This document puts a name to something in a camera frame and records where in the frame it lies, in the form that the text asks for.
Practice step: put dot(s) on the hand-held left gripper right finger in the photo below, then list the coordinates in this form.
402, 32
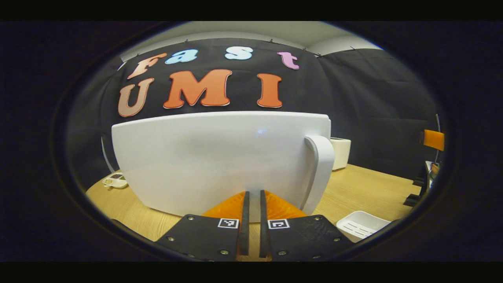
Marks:
264, 232

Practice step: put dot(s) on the white rectangular dish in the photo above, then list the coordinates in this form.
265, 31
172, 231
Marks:
361, 226

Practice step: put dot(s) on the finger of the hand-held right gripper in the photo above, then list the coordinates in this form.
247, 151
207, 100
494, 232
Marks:
434, 140
414, 199

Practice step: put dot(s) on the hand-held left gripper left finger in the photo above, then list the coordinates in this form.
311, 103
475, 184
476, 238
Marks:
244, 228

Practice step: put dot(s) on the black backdrop cloth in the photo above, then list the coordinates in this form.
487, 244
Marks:
377, 106

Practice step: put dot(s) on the white divided sauce plate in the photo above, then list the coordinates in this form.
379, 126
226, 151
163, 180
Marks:
116, 181

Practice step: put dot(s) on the white microwave oven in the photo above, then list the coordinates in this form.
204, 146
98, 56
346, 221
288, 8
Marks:
212, 161

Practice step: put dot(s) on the white toaster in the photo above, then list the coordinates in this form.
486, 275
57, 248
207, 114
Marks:
342, 153

